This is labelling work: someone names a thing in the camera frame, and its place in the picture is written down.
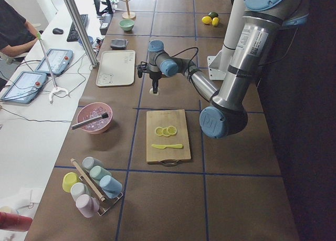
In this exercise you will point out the seated person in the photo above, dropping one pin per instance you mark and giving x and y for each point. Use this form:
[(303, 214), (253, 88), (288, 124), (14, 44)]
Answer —
[(18, 35)]

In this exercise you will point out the white cup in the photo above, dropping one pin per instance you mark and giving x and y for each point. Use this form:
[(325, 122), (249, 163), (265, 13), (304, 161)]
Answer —
[(79, 189)]

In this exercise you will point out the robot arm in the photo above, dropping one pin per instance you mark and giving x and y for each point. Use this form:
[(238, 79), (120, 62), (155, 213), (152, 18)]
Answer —
[(250, 33)]

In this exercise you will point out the wooden cutting board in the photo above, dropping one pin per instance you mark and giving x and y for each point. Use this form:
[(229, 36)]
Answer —
[(167, 141)]

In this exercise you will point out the teach pendant far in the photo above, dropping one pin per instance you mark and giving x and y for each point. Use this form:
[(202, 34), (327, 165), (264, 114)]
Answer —
[(59, 60)]

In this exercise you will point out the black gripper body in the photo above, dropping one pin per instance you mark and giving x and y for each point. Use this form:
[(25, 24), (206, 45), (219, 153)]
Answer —
[(155, 77)]

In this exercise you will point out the grey cup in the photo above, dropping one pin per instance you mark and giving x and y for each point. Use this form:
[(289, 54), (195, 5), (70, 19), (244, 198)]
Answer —
[(89, 162)]

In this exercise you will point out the wooden mug stand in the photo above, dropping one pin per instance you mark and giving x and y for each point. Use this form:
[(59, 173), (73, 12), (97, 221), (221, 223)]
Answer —
[(128, 14)]

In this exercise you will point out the black computer mouse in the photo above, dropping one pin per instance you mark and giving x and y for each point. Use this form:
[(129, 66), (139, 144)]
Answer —
[(57, 31)]

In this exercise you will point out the yellow plastic knife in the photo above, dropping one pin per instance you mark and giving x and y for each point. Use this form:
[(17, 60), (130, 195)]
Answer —
[(165, 146)]

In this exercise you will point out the lemon slice top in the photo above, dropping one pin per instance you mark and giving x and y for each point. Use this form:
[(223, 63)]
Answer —
[(159, 131)]

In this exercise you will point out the aluminium frame post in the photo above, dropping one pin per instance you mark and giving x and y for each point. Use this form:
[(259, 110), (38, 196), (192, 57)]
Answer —
[(75, 16)]

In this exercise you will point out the yellow lemon upper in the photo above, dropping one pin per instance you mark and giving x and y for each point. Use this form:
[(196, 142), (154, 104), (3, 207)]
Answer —
[(207, 20)]

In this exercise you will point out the green cup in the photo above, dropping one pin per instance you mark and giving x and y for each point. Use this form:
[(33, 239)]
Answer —
[(98, 172)]

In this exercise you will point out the pink cup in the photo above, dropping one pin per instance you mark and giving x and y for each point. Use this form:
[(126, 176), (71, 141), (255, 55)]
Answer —
[(87, 205)]

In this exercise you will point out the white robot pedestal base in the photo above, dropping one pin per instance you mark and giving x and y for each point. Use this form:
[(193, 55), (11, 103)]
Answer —
[(218, 65)]

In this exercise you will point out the teach pendant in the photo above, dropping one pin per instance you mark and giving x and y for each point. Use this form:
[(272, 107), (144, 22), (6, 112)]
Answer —
[(25, 88), (59, 60)]

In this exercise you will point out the red bottle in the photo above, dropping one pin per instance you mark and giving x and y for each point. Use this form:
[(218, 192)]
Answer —
[(15, 222)]

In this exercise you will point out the lemon slice bottom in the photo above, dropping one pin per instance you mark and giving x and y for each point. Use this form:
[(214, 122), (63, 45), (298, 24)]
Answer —
[(172, 130)]

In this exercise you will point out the lemon slice middle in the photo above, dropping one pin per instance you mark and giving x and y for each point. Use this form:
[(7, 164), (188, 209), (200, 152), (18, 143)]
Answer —
[(165, 132)]

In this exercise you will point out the yellow cup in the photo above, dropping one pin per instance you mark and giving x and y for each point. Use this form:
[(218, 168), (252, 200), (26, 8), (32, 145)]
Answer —
[(69, 180)]

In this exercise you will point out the yellow lemon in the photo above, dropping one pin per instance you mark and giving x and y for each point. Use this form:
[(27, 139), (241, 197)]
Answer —
[(207, 20), (215, 21)]

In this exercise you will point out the teach pendant near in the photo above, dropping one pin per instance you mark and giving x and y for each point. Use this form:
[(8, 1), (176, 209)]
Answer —
[(25, 88)]

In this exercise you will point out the green bowl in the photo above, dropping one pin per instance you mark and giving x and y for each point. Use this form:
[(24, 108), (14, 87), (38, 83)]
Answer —
[(126, 24)]

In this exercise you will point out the yellow lemon lower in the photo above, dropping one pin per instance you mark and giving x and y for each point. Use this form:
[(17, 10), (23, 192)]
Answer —
[(215, 21)]

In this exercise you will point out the grey purple folded cloths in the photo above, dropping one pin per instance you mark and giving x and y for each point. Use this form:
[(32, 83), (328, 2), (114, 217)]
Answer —
[(118, 44)]

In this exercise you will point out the green lime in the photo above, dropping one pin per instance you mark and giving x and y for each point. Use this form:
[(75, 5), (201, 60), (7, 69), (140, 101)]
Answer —
[(212, 15)]

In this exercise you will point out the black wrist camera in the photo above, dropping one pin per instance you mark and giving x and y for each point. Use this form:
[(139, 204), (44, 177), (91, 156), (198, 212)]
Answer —
[(142, 68)]

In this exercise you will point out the wire cup rack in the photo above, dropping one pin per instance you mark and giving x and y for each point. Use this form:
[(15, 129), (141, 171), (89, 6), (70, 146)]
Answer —
[(105, 203)]

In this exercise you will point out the reacher grabber stick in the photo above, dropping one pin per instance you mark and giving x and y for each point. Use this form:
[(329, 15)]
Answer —
[(56, 88)]

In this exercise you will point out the blue cup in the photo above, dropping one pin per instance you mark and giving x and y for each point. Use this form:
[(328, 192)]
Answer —
[(110, 186)]

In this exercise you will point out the pink bowl with ice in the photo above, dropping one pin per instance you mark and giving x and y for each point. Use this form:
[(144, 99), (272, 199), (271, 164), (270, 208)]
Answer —
[(99, 113)]

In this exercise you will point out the lemon slice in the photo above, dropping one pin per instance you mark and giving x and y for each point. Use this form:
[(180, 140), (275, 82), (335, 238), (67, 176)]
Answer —
[(172, 130), (159, 131), (165, 132)]

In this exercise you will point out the white bear tray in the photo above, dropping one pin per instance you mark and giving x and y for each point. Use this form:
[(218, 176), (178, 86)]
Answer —
[(116, 68)]

